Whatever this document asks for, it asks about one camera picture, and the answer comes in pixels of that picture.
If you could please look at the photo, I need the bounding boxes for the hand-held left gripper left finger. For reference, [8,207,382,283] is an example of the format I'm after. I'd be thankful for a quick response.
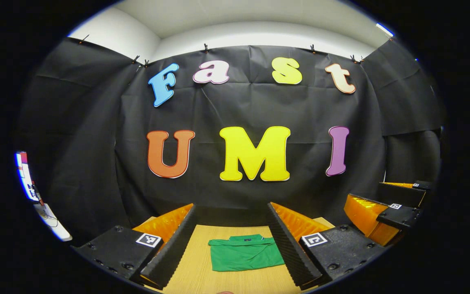
[71,203,198,290]

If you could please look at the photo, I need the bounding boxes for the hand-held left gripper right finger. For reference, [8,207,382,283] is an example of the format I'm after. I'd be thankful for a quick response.
[266,202,387,290]

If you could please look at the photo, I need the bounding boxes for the green T-shirt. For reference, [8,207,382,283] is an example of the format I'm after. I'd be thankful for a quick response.
[208,234,285,272]

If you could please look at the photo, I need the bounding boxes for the black backdrop cloth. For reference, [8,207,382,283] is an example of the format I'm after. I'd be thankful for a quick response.
[15,37,448,245]

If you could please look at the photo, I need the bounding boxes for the bright ceiling light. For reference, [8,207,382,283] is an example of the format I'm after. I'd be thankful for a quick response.
[376,22,395,38]

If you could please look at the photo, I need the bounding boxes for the bright display screen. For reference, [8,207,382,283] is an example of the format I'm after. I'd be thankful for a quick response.
[15,151,42,203]

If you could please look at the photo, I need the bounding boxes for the white object with cables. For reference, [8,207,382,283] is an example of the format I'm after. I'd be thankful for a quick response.
[34,202,73,242]

